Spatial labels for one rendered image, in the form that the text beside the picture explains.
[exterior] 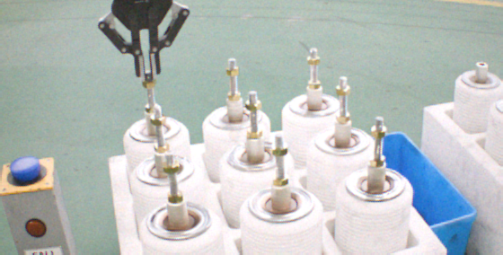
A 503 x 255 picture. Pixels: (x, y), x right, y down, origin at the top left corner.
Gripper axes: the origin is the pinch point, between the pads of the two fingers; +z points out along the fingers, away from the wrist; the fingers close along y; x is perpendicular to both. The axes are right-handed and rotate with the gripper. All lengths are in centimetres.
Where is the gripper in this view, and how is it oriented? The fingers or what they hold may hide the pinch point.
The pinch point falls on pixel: (147, 65)
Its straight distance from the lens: 90.9
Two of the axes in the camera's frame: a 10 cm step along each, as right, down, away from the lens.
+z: 0.5, 9.0, 4.3
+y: -9.7, 1.4, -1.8
